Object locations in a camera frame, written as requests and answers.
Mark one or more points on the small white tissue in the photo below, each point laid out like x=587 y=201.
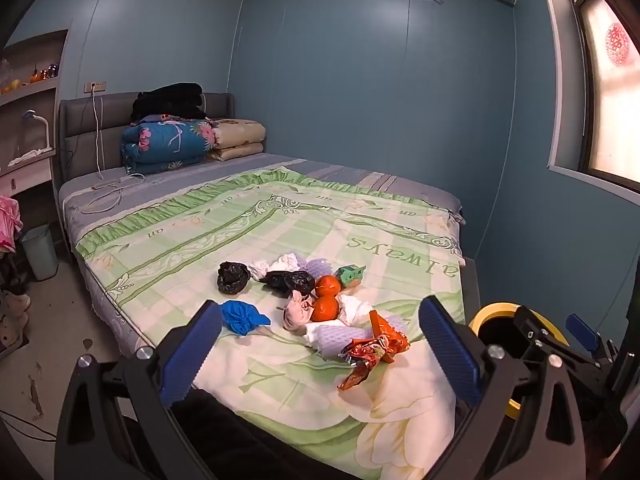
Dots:
x=314 y=333

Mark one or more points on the pink cloth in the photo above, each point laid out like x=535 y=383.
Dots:
x=296 y=312

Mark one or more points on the wooden shelf unit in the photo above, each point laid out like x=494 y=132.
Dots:
x=45 y=95

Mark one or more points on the yellow rimmed black bin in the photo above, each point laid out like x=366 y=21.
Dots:
x=495 y=332

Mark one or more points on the black clothing pile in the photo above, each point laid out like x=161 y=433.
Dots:
x=170 y=100

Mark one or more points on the grey padded headboard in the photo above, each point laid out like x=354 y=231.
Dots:
x=100 y=120

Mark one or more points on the yellow fruit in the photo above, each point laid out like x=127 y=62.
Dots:
x=10 y=86

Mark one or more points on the wall socket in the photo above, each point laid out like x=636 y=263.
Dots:
x=95 y=86

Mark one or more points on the blue floral folded quilt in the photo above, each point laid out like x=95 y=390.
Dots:
x=165 y=142

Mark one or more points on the long purple foam net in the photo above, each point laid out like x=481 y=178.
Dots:
x=340 y=340

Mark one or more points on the large white tissue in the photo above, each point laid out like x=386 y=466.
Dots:
x=355 y=310

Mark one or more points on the small glass jars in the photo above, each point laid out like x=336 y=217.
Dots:
x=45 y=71

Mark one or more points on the white desk lamp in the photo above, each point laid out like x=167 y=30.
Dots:
x=31 y=116

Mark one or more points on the green floral blanket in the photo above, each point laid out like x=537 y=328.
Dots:
x=200 y=240

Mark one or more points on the white cloth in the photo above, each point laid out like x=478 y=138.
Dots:
x=25 y=156

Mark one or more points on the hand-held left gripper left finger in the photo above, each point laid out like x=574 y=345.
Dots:
x=192 y=355

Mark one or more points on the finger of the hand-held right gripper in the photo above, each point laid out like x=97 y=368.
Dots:
x=584 y=332
x=532 y=330

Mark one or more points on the beige folded quilt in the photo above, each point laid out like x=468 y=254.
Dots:
x=237 y=135

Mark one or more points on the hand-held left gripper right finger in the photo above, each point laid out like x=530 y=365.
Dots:
x=450 y=355

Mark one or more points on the red paper window decoration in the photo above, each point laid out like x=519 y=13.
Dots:
x=620 y=45

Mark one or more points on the blue cloth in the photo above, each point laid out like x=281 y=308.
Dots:
x=242 y=317

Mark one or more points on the pink clothing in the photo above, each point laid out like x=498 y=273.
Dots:
x=7 y=220

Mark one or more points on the black plastic bag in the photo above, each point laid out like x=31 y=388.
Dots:
x=290 y=281
x=232 y=277

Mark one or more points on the beige plush slipper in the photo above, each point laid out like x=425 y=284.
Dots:
x=12 y=329
x=14 y=303

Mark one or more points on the light blue waste bin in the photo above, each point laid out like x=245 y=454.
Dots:
x=40 y=255

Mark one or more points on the window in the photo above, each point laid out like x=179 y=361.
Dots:
x=615 y=110

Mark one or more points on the red snack wrapper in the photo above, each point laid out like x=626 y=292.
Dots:
x=372 y=357

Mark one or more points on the orange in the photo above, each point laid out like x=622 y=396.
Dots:
x=324 y=309
x=327 y=286

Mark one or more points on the green packet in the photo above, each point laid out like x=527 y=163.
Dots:
x=350 y=275

